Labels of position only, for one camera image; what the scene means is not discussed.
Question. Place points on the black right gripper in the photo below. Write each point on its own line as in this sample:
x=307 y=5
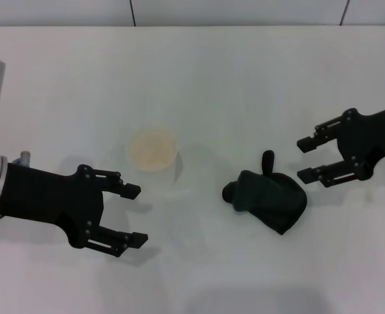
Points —
x=365 y=140

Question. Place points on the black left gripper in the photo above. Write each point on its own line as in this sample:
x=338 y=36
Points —
x=51 y=199

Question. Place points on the dark blue rag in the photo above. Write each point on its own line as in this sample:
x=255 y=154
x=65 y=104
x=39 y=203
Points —
x=270 y=199

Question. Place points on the white paper cup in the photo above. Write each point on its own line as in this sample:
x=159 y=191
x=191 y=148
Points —
x=151 y=148

